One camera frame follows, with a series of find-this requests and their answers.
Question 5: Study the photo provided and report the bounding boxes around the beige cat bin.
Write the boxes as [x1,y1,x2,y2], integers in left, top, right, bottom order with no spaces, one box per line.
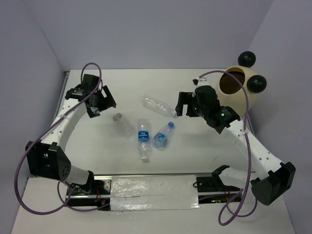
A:
[216,51,267,117]

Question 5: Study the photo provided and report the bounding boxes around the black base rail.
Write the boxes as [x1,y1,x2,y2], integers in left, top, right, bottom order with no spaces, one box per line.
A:
[66,173,239,212]

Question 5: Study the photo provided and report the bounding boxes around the clear bottle white cap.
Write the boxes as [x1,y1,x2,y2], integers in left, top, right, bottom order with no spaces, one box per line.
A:
[141,95,177,117]

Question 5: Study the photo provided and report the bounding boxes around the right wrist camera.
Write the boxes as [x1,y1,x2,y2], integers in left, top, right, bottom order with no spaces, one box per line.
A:
[192,77,210,88]

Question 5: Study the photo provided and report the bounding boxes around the blue label crushed bottle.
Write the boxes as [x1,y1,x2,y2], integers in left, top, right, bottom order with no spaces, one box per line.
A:
[137,118,152,163]

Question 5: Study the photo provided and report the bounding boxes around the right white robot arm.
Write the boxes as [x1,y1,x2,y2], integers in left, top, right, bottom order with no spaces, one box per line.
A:
[175,85,296,206]

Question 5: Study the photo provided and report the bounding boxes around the silver foil base cover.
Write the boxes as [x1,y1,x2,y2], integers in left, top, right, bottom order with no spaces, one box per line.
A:
[110,175,199,211]

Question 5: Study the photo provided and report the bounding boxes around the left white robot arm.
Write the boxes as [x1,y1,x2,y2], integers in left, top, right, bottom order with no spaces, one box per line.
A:
[26,74,117,194]

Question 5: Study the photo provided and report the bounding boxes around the clear jar silver lid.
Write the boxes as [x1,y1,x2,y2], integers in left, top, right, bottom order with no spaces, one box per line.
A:
[113,113,135,138]

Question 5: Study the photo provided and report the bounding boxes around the small bottle blue cap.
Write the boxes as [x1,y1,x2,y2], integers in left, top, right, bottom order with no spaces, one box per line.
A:
[152,121,175,150]

